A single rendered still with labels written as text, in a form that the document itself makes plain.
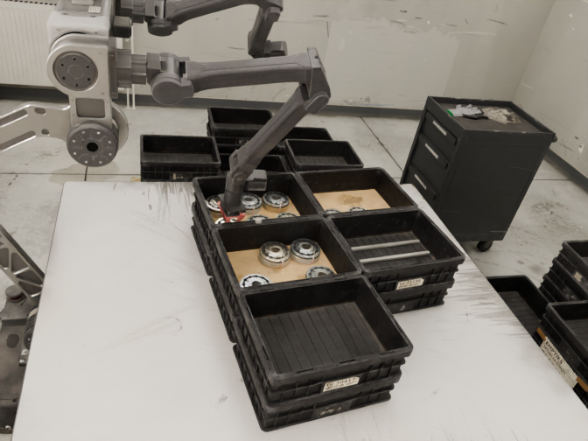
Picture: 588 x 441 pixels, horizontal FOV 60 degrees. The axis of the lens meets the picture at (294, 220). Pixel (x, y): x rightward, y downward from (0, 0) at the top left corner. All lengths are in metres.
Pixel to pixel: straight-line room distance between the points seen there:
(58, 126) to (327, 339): 1.03
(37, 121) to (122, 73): 0.53
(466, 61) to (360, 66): 1.09
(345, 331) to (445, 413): 0.37
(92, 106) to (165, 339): 0.71
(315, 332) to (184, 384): 0.39
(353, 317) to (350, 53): 3.53
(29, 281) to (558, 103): 4.61
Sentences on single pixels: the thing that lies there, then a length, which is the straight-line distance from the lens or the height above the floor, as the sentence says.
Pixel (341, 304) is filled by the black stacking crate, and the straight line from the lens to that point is 1.59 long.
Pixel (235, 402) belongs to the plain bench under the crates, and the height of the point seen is 0.70.
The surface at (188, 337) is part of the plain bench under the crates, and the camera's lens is 1.60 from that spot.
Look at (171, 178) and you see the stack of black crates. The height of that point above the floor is 0.50.
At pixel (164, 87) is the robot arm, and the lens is 1.27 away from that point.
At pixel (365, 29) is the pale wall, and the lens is 4.80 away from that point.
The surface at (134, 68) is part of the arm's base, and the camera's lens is 1.27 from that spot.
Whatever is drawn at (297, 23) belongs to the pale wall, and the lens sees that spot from 4.59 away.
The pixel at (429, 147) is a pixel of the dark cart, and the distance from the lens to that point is 3.17.
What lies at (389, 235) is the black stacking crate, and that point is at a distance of 1.94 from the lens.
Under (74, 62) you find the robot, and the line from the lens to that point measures 1.27.
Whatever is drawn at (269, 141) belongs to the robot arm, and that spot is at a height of 1.24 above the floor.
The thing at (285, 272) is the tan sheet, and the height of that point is 0.83.
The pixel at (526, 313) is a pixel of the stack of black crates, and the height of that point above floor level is 0.27.
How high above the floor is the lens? 1.91
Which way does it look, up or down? 35 degrees down
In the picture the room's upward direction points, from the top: 11 degrees clockwise
